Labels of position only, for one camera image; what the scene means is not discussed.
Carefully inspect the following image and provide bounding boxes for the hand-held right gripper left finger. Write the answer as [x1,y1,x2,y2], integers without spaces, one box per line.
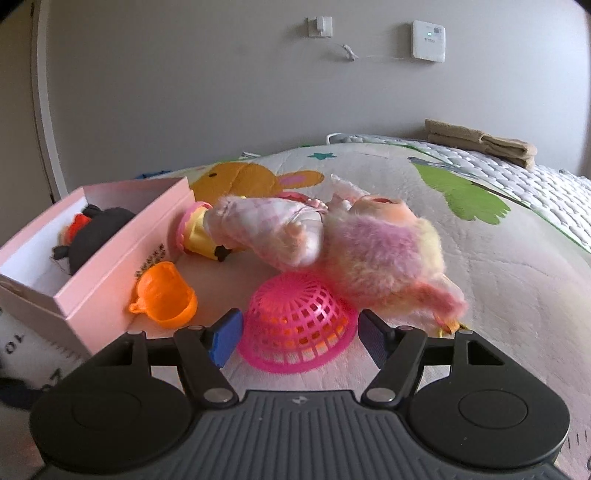
[95,309,243,408]

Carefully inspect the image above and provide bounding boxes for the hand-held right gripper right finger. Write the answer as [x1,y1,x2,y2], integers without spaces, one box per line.
[358,309,506,408]

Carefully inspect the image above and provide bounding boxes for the orange toy cup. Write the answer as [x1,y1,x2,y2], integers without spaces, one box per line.
[128,261,198,329]

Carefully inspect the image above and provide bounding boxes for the pink plastic basket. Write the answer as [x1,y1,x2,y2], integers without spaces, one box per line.
[237,271,358,374]

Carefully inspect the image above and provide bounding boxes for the pink furry plush doll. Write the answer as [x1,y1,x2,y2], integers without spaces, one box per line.
[210,194,469,334]

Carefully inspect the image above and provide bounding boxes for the pink and yellow round toy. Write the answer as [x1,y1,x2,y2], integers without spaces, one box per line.
[178,200,234,264]

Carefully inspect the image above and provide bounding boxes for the pink cardboard box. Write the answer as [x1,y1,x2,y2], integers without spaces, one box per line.
[0,176,197,358]

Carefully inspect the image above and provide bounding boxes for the black plush toy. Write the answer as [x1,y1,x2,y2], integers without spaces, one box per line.
[51,204,137,275]

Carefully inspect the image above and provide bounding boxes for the white quilted bed cover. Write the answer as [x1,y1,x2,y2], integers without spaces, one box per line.
[327,133,591,252]

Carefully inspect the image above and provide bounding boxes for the folded beige towels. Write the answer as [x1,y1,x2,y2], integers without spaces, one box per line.
[425,119,539,169]

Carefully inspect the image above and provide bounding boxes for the white door frame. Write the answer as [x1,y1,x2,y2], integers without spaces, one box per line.
[31,0,70,204]

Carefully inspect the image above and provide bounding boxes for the white wall thermostat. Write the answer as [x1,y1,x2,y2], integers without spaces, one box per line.
[412,19,446,62]

